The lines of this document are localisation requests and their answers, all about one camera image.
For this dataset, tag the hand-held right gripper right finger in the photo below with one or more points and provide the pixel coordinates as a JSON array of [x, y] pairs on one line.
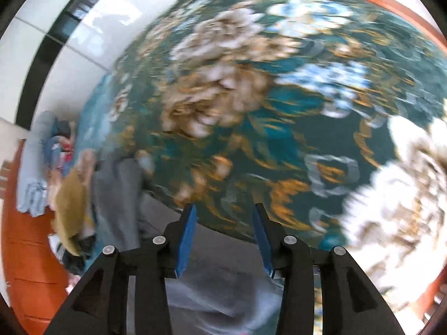
[[262, 239]]

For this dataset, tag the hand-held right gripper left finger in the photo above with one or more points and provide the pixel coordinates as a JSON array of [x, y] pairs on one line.
[[187, 237]]

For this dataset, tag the grey fleece garment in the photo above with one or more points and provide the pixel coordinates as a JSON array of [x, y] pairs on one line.
[[223, 289]]

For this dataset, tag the dark cloth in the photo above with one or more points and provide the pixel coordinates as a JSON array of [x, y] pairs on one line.
[[75, 261]]

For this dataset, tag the mustard yellow cloth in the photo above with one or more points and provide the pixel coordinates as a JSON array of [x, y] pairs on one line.
[[71, 206]]

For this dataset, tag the green floral blanket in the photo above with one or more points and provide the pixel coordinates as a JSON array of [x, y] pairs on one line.
[[279, 111]]

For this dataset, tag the blue patterned cloth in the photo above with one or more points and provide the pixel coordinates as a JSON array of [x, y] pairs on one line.
[[56, 146]]

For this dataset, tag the orange leather headboard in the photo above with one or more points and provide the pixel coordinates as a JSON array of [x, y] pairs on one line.
[[28, 258]]

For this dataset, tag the light blue cloth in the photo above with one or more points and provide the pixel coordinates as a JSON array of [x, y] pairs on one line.
[[33, 167]]

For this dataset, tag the black window frame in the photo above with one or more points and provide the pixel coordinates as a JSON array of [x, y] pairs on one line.
[[38, 62]]

